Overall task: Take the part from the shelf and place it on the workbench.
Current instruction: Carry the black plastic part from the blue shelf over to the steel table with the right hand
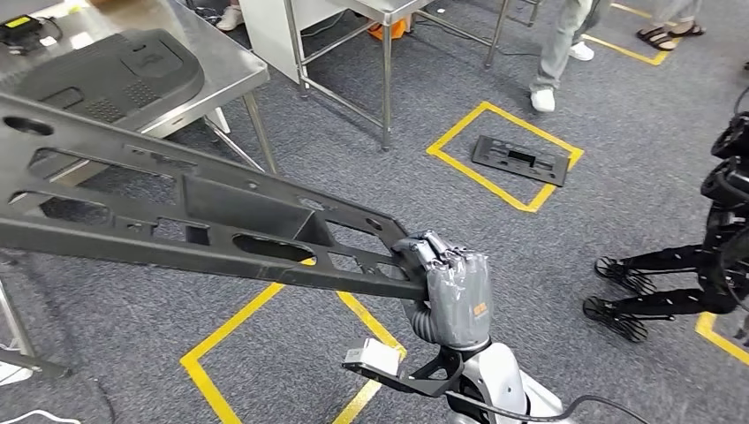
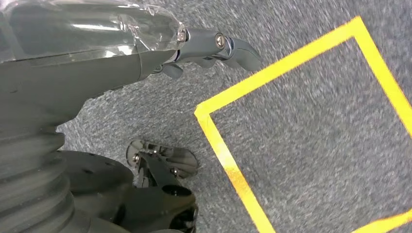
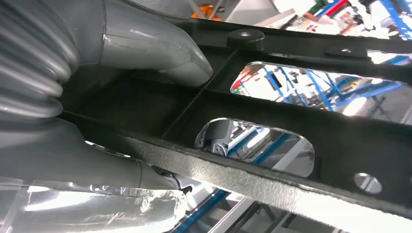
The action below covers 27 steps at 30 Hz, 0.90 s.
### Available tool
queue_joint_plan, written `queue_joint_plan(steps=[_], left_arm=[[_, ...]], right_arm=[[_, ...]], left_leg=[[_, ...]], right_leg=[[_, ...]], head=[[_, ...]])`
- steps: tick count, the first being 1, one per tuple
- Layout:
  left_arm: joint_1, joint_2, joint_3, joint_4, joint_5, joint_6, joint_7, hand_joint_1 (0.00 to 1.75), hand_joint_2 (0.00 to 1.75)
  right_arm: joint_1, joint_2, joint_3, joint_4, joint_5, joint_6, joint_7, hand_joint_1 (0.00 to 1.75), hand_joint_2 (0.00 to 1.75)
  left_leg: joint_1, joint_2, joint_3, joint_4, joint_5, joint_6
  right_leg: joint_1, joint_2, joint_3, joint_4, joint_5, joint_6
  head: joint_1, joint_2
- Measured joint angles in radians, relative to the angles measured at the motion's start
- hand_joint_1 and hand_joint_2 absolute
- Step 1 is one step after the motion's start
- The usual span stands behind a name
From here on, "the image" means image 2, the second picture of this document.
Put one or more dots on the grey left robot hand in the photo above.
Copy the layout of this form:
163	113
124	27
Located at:
64	74

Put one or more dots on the yellow floor tape square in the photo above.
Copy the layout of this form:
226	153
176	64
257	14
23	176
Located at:
225	154

